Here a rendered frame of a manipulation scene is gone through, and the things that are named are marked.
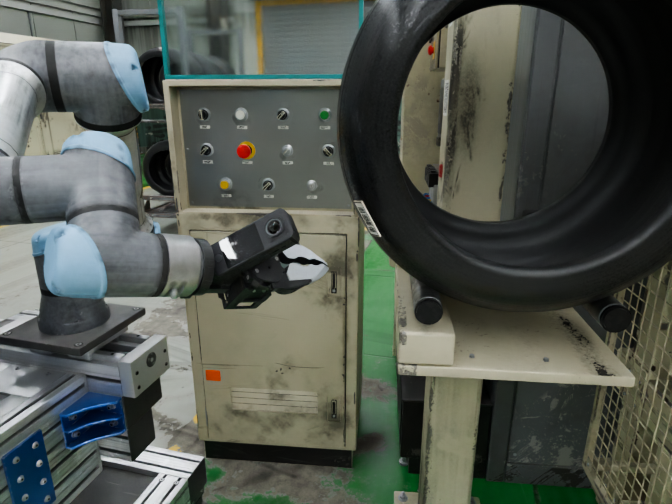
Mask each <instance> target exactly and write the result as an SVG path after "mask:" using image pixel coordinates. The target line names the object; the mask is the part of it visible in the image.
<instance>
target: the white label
mask: <svg viewBox="0 0 672 504"><path fill-rule="evenodd" d="M354 203H355V205H356V207H357V209H358V211H359V213H360V215H361V216H362V218H363V220H364V222H365V224H366V226H367V228H368V229H369V231H370V233H371V235H374V236H378V237H381V235H380V233H379V231H378V229H377V227H376V225H375V223H374V222H373V220H372V218H371V216H370V214H369V212H368V210H367V208H366V206H365V205H364V203H363V201H357V200H354Z"/></svg>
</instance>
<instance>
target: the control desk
mask: <svg viewBox="0 0 672 504"><path fill-rule="evenodd" d="M341 81H342V79H167V80H163V81H162V82H163V92H164V101H165V111H166V121H167V131H168V141H169V151H170V160H171V170H172V180H173V190H174V200H175V210H178V212H177V213H176V216H177V226H178V235H188V236H191V237H193V238H199V239H205V240H207V241H208V242H209V243H210V245H212V244H214V243H216V242H218V241H219V240H221V239H223V238H225V237H227V236H229V235H230V234H232V233H234V232H236V231H238V230H240V229H241V228H243V227H245V226H247V225H249V224H251V223H252V222H254V221H256V220H258V219H260V218H262V217H263V216H265V215H267V214H269V213H271V212H273V211H274V210H276V209H278V208H282V209H284V210H285V211H286V212H287V213H288V214H289V215H291V216H292V218H293V221H294V223H295V226H296V228H297V230H298V233H299V236H300V241H299V243H300V245H302V246H304V247H306V248H307V249H309V250H310V251H312V252H313V253H314V254H316V255H317V256H318V257H320V258H321V259H322V260H324V261H325V262H326V263H327V264H328V268H329V270H328V271H327V272H326V274H325V275H324V276H323V277H321V278H320V279H319V280H317V281H315V282H313V283H311V284H309V285H306V286H304V287H302V288H300V289H299V290H297V291H295V292H293V293H291V294H286V295H281V294H278V293H276V292H275V291H274V292H271V294H272V295H271V296H270V297H269V298H268V299H267V300H266V301H265V302H263V303H262V304H261V305H260V306H259V307H257V308H256V309H224V308H223V304H222V300H221V299H220V298H218V294H217V293H205V294H204V295H201V296H192V297H191V298H190V299H185V304H186V314H187V324H188V334H189V344H190V354H191V364H192V373H193V383H194V393H195V403H196V413H197V423H198V433H199V440H204V444H205V454H206V458H215V459H229V460H243V461H257V462H271V463H285V464H299V465H313V466H327V467H341V468H352V465H353V454H354V451H356V447H357V435H358V424H359V412H360V400H361V389H362V347H363V293H364V239H365V226H364V224H363V223H362V221H361V219H360V217H359V216H358V214H357V212H356V210H355V208H354V205H353V203H352V201H351V199H350V196H349V193H348V191H347V188H346V185H345V181H344V178H343V174H342V170H341V165H340V160H339V154H338V145H337V106H338V98H339V91H340V85H341ZM205 370H218V371H220V377H221V381H210V380H206V371H205Z"/></svg>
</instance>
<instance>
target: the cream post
mask: <svg viewBox="0 0 672 504"><path fill-rule="evenodd" d="M521 12H522V5H499V6H493V7H488V8H484V9H480V10H477V11H474V12H471V13H469V14H466V15H464V16H462V17H460V18H458V19H456V20H455V21H453V22H452V25H451V26H450V27H449V24H448V35H447V51H446V66H445V80H449V90H448V105H447V116H444V115H443V117H442V130H441V145H440V161H439V165H440V164H443V174H442V178H440V177H438V192H437V206H438V207H440V208H441V209H443V210H445V211H447V212H449V213H451V214H454V215H457V216H459V217H463V218H466V219H471V220H477V221H500V213H501V204H502V194H503V184H504V175H505V165H506V156H507V146H508V137H509V127H510V117H511V108H512V98H513V89H514V79H515V69H516V60H517V50H518V41H519V31H520V22H521ZM482 386H483V379H470V378H451V377H433V376H426V381H425V397H424V412H423V428H422V444H421V461H420V475H419V490H417V491H418V504H470V500H471V491H472V481H473V472H474V462H475V453H476V443H477V433H478V424H479V414H480V405H481V395H482Z"/></svg>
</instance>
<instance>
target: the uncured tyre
mask: <svg viewBox="0 0 672 504"><path fill-rule="evenodd" d="M499 5H524V6H530V7H535V8H539V9H542V10H545V11H548V12H551V13H553V14H555V15H557V16H559V17H561V18H563V19H564V20H566V21H567V22H569V23H570V24H571V25H573V26H574V27H575V28H576V29H577V30H579V31H580V32H581V33H582V34H583V35H584V37H585V38H586V39H587V40H588V41H589V43H590V44H591V45H592V47H593V48H594V50H595V52H596V53H597V55H598V57H599V59H600V61H601V64H602V66H603V69H604V72H605V76H606V80H607V85H608V92H609V114H608V121H607V127H606V131H605V134H604V138H603V141H602V143H601V146H600V148H599V150H598V153H597V155H596V156H595V158H594V160H593V162H592V164H591V165H590V167H589V168H588V170H587V171H586V172H585V174H584V175H583V176H582V177H581V179H580V180H579V181H578V182H577V183H576V184H575V185H574V186H573V187H572V188H571V189H570V190H569V191H568V192H567V193H566V194H564V195H563V196H562V197H561V198H559V199H558V200H556V201H555V202H553V203H552V204H550V205H549V206H547V207H545V208H543V209H541V210H539V211H537V212H535V213H532V214H530V215H527V216H524V217H520V218H516V219H512V220H505V221H477V220H471V219H466V218H463V217H459V216H457V215H454V214H451V213H449V212H447V211H445V210H443V209H441V208H440V207H438V206H437V205H435V204H434V203H432V202H431V201H430V200H428V199H427V198H426V197H425V196H424V195H423V194H422V193H421V192H420V191H419V190H418V189H417V188H416V186H415V185H414V184H413V183H412V181H411V180H410V178H409V177H408V175H407V173H406V171H405V170H404V168H403V165H402V163H401V161H400V158H399V153H398V142H397V128H398V116H399V109H400V103H401V99H402V95H403V91H404V88H405V84H406V81H407V79H408V76H409V73H410V71H411V69H412V66H413V64H414V62H415V60H416V58H417V56H418V54H419V52H420V51H421V49H422V47H423V46H424V45H425V44H426V43H427V42H428V41H429V40H430V39H431V38H432V37H433V36H434V35H435V34H436V33H437V32H439V31H440V30H441V29H442V28H444V27H445V26H447V25H448V24H450V23H451V22H453V21H455V20H456V19H458V18H460V17H462V16H464V15H466V14H469V13H471V12H474V11H477V10H480V9H484V8H488V7H493V6H499ZM337 145H338V154H339V160H340V165H341V170H342V174H343V178H344V181H345V185H346V188H347V191H348V193H349V196H350V199H351V201H352V203H353V205H354V208H355V210H356V212H357V214H358V216H359V217H360V219H361V221H362V223H363V224H364V226H365V227H366V229H367V231H368V232H369V233H370V231H369V229H368V228H367V226H366V224H365V222H364V220H363V218H362V216H361V215H360V213H359V211H358V209H357V207H356V205H355V203H354V200H357V201H363V203H364V205H365V206H366V208H367V210H368V212H369V214H370V216H371V218H372V220H373V222H374V223H375V225H376V227H377V229H378V231H379V233H380V235H381V237H378V236H374V235H371V233H370V235H371V236H372V238H373V239H374V240H375V241H376V243H377V244H378V245H379V246H380V248H381V249H382V250H383V251H384V252H385V253H386V254H387V255H388V256H389V257H390V258H391V259H392V260H393V261H394V262H395V263H396V264H397V265H398V266H400V267H401V268H402V269H403V270H405V271H406V272H407V273H409V274H410V275H411V276H413V277H414V278H416V279H417V280H419V281H420V282H422V283H423V284H425V285H427V286H428V287H430V288H432V289H434V290H436V291H437V292H439V293H442V294H444V295H446V296H448V297H450V298H453V299H455V300H458V301H461V302H464V303H467V304H470V305H474V306H478V307H482V308H487V309H492V310H499V311H508V312H544V311H553V310H560V309H566V308H571V307H575V306H580V305H583V304H587V303H590V302H594V301H597V300H599V299H602V298H605V297H608V296H610V295H612V294H615V293H617V292H619V291H622V290H624V289H626V288H628V287H630V286H632V285H634V284H635V283H637V282H639V281H641V280H642V279H644V278H646V277H647V276H649V275H650V274H652V273H654V272H655V271H657V270H658V269H659V268H661V267H662V266H664V265H665V264H666V263H668V262H669V261H670V260H671V259H672V0H376V1H375V3H374V4H373V6H372V7H371V9H370V11H369V12H368V14H367V16H366V17H365V19H364V21H363V23H362V25H361V27H360V29H359V31H358V33H357V35H356V38H355V40H354V42H353V45H352V47H351V50H350V53H349V56H348V59H347V62H346V65H345V68H344V72H343V76H342V81H341V85H340V91H339V98H338V106H337Z"/></svg>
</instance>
